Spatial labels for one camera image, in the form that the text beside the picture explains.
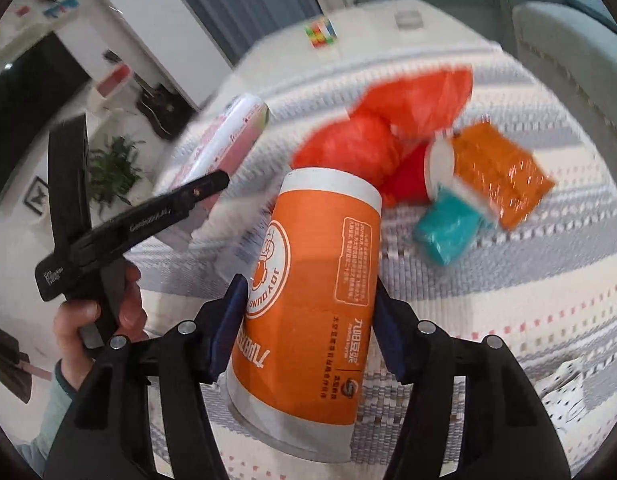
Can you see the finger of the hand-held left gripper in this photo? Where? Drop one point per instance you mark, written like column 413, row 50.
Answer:
column 153, row 220
column 71, row 185

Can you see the orange-red plastic bag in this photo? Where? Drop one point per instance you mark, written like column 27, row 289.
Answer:
column 368, row 130

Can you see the striped knitted table cover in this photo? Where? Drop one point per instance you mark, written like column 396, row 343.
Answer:
column 488, row 300

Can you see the red cup with white lid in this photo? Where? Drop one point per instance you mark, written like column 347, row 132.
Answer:
column 436, row 165

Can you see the teal snack packet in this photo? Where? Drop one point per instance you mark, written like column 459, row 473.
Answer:
column 448, row 230

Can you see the red and white stool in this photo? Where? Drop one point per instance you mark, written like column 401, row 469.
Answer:
column 111, row 85

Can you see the dark folded object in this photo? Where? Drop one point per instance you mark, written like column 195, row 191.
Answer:
column 8, row 365

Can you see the white cabinet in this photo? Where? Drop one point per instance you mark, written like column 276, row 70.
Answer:
column 153, row 25

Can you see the person's left forearm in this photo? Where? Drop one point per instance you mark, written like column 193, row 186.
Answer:
column 46, row 430

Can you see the black guitar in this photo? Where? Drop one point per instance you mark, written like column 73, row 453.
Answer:
column 161, row 105

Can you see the orange paper cup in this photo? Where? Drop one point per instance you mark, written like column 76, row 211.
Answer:
column 313, row 285

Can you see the orange snack packet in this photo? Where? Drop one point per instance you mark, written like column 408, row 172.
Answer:
column 498, row 175

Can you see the white patterned cloth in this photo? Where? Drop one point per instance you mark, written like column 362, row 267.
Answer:
column 561, row 395

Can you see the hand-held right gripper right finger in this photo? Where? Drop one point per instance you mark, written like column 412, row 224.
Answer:
column 392, row 332

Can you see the colourful puzzle cube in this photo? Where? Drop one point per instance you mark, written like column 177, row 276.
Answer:
column 319, row 31

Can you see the small black picture frame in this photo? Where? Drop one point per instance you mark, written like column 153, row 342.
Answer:
column 36, row 194

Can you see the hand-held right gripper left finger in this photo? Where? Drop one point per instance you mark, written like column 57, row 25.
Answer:
column 232, row 312

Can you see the black television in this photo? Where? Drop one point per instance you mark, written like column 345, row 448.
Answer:
column 26, row 110

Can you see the green potted plant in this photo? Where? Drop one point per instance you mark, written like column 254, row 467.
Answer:
column 113, row 170

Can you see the pink and white carton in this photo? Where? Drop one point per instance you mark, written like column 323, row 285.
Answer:
column 223, row 145

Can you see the person's left hand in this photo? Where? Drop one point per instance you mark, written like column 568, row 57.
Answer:
column 131, row 305

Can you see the grey curtain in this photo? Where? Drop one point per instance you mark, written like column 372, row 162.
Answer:
column 248, row 5

